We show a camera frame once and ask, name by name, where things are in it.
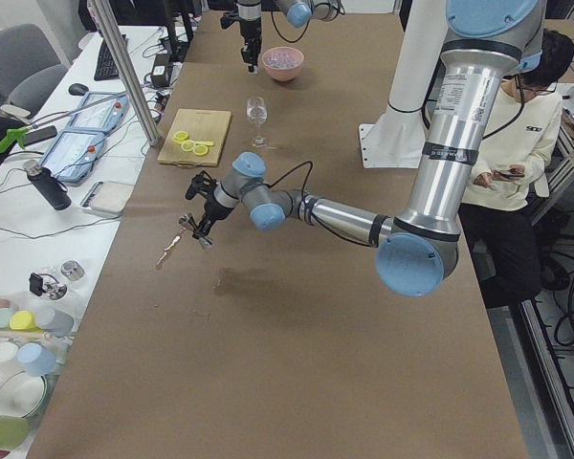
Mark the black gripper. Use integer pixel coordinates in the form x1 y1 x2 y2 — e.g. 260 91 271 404
192 191 232 237
239 18 262 73

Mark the steel cocktail jigger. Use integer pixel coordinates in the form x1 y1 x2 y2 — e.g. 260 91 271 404
178 213 213 249

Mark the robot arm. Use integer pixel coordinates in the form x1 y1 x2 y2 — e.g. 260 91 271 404
186 1 546 297
233 0 344 74

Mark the pile of clear ice cubes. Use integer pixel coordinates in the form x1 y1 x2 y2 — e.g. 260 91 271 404
263 47 303 70

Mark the clear wine glass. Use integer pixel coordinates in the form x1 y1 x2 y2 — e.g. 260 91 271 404
246 96 268 147

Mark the pink bowl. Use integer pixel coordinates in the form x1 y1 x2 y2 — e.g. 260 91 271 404
262 46 304 82

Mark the yellow lemon slice three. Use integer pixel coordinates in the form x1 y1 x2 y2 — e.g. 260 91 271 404
193 144 209 156

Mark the yellow lemon slice two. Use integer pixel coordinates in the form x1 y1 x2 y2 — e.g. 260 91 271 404
181 140 197 151

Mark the bamboo cutting board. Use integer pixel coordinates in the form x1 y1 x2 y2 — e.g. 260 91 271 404
157 109 232 166

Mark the yellow lemon slice one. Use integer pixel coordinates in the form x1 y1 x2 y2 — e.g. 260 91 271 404
172 131 189 144

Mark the black power adapter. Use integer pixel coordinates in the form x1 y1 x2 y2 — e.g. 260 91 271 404
150 53 173 89

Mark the white digital scale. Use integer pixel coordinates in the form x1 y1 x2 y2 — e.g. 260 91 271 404
80 181 134 218

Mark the black keyboard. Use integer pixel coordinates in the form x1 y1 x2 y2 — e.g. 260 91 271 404
93 39 120 81

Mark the blue teach pendant near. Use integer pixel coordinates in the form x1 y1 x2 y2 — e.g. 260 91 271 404
40 129 106 185

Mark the blue teach pendant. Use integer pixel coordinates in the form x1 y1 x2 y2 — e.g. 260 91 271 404
66 92 129 134
40 129 106 185

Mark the black water bottle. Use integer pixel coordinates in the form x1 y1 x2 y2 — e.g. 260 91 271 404
23 160 72 210

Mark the blue teach pendant far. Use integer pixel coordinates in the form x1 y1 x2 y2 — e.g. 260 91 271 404
66 92 129 134

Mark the black computer mouse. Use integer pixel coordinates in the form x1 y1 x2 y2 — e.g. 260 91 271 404
68 83 89 96

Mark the grey cup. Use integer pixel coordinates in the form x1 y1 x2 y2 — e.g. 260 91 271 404
34 307 75 338

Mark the yellow cup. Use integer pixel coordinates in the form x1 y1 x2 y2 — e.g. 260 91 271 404
9 310 42 333

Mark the light blue cup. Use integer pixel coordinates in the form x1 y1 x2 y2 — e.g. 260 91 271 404
16 342 57 377

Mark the mint green cup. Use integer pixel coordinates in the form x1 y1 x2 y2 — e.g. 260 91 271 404
0 308 14 330

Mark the grey office chair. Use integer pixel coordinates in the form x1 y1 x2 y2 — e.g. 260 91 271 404
0 24 68 116

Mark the white plate green rim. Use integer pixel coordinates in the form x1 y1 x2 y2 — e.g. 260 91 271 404
0 372 48 418

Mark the seated person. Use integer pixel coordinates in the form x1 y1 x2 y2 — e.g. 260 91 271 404
458 30 574 308

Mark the aluminium frame post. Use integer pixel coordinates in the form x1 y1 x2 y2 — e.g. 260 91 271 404
87 0 161 146

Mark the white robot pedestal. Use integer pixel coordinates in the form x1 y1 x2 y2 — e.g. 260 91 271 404
360 0 448 168

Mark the green handled grabber tool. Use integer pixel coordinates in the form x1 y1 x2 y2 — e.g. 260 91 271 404
0 91 125 154

